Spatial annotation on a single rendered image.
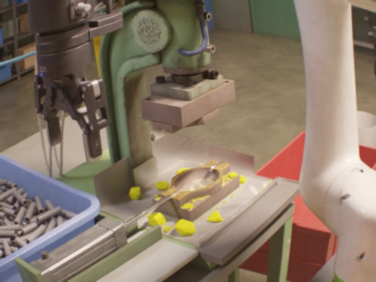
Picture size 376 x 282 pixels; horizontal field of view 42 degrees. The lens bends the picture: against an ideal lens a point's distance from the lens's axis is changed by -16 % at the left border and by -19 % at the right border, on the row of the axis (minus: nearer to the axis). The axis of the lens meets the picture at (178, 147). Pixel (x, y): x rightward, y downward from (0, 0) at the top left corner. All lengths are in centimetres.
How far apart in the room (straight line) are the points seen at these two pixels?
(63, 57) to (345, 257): 52
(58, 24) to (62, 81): 9
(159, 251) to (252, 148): 282
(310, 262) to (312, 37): 85
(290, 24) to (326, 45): 618
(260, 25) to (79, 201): 627
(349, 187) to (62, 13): 50
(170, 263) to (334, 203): 31
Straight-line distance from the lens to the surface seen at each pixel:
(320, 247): 148
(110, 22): 69
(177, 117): 98
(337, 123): 86
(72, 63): 65
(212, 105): 104
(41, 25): 64
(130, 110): 114
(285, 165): 194
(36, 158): 156
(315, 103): 86
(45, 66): 66
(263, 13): 718
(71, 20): 63
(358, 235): 79
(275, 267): 128
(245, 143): 384
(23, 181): 129
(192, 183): 116
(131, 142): 116
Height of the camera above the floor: 156
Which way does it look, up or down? 24 degrees down
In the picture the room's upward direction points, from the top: 5 degrees counter-clockwise
